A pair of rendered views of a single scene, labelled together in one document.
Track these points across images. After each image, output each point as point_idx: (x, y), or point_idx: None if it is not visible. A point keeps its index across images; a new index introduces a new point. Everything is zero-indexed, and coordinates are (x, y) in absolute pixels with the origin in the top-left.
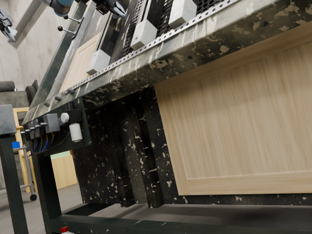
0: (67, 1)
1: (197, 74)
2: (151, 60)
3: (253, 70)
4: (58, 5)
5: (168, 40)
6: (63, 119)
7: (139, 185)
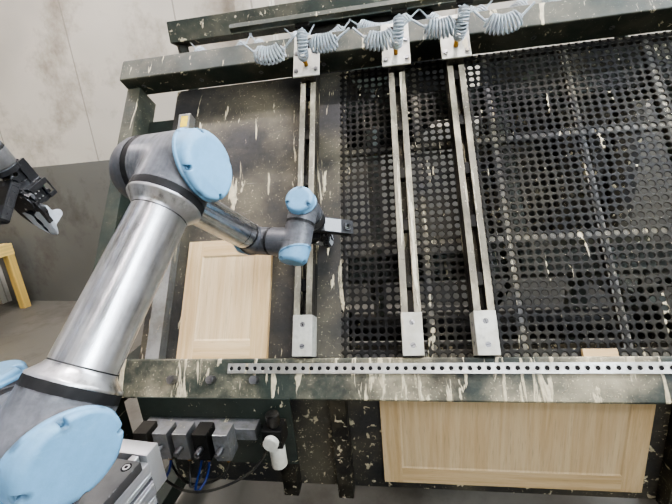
0: (299, 265)
1: None
2: (452, 398)
3: None
4: (261, 252)
5: (476, 376)
6: (271, 447)
7: (314, 463)
